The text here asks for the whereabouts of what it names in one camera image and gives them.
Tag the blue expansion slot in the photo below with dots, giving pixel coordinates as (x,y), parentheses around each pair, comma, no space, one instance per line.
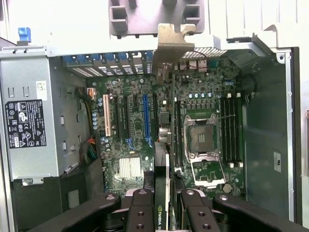
(146,116)

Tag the metal socket cover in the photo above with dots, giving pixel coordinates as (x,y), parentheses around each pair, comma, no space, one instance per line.
(195,174)

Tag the white-latched RAM slot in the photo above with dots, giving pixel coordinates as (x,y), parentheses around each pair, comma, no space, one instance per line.
(177,135)
(239,130)
(229,130)

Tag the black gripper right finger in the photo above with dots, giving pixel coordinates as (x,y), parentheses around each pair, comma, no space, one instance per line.
(200,217)

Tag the green motherboard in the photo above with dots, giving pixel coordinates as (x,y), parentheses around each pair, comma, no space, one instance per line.
(135,77)

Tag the black plastic air shroud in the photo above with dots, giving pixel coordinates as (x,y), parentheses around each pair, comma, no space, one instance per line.
(36,205)

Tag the thin locking lever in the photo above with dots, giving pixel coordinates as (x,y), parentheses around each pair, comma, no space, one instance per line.
(227,117)

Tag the short black expansion slot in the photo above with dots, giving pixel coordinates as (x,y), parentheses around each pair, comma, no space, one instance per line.
(135,101)

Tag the grey power supply unit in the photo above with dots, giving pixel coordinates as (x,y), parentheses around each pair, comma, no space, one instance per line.
(29,72)

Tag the blue case latch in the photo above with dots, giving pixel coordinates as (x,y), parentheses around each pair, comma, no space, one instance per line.
(24,35)

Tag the grey parts rack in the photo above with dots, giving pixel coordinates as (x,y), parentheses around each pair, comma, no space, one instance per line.
(154,14)

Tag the white expansion slot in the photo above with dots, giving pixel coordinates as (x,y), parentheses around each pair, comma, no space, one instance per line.
(107,116)

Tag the black round case speaker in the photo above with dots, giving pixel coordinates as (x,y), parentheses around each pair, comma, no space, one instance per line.
(246,84)

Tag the CPU socket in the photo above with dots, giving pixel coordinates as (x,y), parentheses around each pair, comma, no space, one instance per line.
(201,136)

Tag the round coin battery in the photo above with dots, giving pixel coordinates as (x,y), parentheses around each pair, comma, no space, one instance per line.
(227,188)

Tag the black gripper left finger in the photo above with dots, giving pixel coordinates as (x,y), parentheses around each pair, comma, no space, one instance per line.
(141,217)

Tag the black open PC case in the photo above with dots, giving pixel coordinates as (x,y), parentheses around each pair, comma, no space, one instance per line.
(265,120)

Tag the silver chipset heat sink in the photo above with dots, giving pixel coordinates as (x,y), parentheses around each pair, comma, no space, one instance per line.
(130,168)

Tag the long black expansion slot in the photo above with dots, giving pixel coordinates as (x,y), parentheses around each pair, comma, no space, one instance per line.
(126,116)
(117,116)

